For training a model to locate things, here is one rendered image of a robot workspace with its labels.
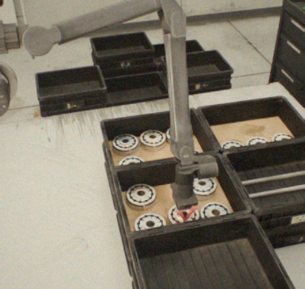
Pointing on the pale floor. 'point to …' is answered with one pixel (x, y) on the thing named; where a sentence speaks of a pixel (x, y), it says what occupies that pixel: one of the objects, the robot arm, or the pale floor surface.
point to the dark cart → (291, 49)
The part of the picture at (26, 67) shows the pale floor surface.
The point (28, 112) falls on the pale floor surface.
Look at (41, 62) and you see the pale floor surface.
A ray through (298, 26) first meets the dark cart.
